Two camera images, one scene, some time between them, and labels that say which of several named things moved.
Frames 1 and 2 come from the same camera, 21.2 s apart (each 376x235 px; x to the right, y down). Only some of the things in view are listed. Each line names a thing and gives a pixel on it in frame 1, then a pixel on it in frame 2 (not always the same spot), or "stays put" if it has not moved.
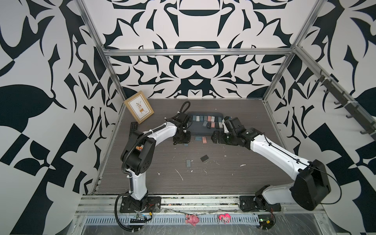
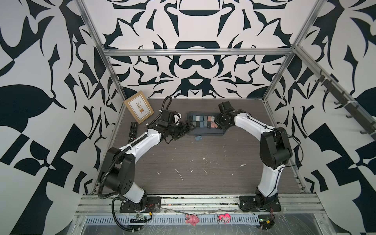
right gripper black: (220, 139) → (216, 117)
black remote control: (133, 127) stays put
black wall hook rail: (369, 125) stays put
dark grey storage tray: (204, 123) stays put
